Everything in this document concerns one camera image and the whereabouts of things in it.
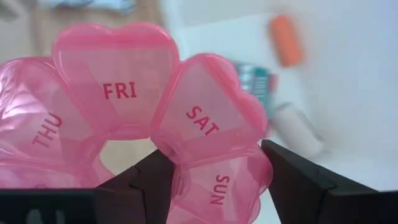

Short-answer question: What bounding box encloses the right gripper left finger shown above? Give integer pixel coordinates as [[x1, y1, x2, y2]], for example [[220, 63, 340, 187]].
[[95, 149, 177, 224]]

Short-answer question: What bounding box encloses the white perforated plastic basket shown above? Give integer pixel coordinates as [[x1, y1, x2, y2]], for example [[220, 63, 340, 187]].
[[160, 0, 398, 224]]

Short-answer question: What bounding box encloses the beige eraser block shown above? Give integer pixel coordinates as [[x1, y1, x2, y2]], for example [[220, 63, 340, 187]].
[[271, 101, 328, 160]]

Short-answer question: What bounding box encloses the green first aid kit box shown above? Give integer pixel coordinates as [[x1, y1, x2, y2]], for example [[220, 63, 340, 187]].
[[233, 61, 278, 119]]

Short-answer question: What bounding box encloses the pink ring toy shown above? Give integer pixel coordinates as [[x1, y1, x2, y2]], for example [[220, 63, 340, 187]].
[[0, 21, 275, 224]]

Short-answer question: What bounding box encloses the orange tube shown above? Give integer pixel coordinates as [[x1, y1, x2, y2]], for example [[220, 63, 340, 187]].
[[268, 14, 306, 68]]

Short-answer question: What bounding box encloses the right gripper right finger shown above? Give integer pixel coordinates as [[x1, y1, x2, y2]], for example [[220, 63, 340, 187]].
[[261, 139, 379, 224]]

